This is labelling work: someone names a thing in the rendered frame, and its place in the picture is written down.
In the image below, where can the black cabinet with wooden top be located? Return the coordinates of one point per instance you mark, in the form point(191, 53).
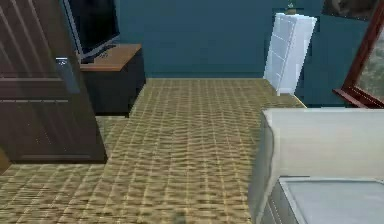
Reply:
point(115, 83)

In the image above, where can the white chest of drawers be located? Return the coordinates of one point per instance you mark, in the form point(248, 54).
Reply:
point(288, 53)

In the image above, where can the black television set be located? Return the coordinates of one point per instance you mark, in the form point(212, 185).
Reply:
point(95, 25)

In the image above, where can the small potted plant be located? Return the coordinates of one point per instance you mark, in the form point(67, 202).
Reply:
point(291, 8)

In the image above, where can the dark brown room door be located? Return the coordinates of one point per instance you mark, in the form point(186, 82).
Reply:
point(40, 110)

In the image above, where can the red-brown framed window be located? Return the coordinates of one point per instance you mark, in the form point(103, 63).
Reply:
point(366, 66)

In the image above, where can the dark framed wall picture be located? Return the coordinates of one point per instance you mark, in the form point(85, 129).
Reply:
point(350, 7)

